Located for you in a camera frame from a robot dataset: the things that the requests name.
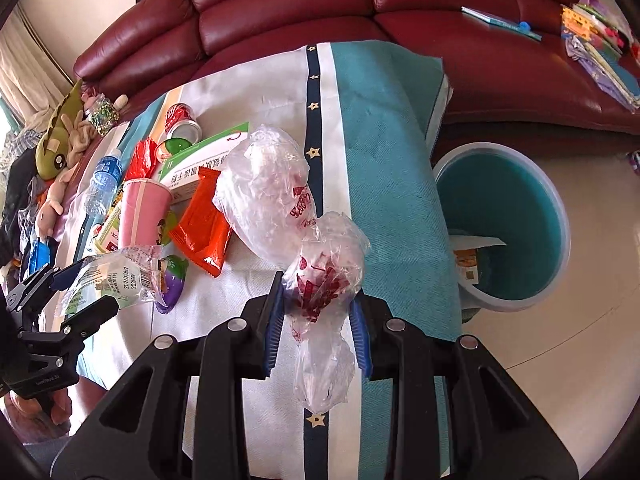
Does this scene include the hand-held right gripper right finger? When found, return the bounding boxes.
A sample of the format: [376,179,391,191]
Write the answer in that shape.
[350,295,591,480]

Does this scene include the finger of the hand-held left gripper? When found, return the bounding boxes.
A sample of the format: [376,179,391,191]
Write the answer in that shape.
[19,295,121,347]
[5,260,91,313]

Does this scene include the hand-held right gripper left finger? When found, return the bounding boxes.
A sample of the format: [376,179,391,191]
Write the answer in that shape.
[50,270,286,480]

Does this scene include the clear printed food package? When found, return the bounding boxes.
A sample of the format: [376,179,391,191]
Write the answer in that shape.
[60,244,164,317]

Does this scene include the small clear plastic bag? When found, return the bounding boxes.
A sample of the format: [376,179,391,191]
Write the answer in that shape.
[282,210,372,411]

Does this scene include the orange snack wrapper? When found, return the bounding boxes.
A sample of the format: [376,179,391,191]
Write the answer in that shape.
[167,166,236,279]

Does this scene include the pink paper cup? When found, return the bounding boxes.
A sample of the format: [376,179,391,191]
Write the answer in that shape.
[117,177,176,252]

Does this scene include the teal round bin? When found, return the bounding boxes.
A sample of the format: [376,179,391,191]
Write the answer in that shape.
[431,142,572,314]

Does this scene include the blue plastic item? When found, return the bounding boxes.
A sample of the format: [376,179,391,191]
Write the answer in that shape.
[27,237,57,275]

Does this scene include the pink plush toy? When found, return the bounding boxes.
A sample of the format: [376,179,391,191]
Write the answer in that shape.
[34,170,83,237]

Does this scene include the dark cloth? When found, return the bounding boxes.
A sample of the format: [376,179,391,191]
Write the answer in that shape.
[0,130,42,273]

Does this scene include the green white carton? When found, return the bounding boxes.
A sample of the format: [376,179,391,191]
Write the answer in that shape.
[92,185,127,257]

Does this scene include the clear plastic water bottle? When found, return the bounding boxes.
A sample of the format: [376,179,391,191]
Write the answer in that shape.
[82,149,124,219]

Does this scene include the printed paper packet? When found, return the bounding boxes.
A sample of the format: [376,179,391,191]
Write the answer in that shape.
[449,232,507,290]

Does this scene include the large clear plastic bag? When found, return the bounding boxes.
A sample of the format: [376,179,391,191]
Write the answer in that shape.
[212,127,315,261]

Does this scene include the green plush toy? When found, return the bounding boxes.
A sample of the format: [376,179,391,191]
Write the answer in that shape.
[34,79,87,181]

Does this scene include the beige plush toy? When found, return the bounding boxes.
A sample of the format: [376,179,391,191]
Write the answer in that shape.
[62,119,104,167]

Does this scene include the red crinkled wrapper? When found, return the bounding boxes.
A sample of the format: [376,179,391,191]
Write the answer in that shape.
[124,138,161,182]

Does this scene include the white teal star tablecloth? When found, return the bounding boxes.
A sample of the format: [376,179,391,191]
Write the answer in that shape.
[30,40,463,480]

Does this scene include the glitter filled jar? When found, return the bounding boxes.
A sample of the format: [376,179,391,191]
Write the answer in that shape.
[84,92,121,136]

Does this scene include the white green medicine box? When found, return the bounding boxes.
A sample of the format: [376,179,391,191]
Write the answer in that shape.
[159,120,251,207]

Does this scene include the green plastic toy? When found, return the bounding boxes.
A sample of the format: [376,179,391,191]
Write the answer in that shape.
[159,137,194,162]

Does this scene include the beige curtain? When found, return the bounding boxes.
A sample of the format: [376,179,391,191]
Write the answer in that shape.
[0,7,74,132]

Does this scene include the red soda can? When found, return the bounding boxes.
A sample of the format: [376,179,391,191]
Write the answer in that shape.
[164,102,204,142]

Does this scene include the dark red leather sofa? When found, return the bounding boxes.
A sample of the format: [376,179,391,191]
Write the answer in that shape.
[74,0,640,137]

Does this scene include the thin teal book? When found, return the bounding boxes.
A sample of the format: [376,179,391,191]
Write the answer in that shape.
[460,6,544,42]

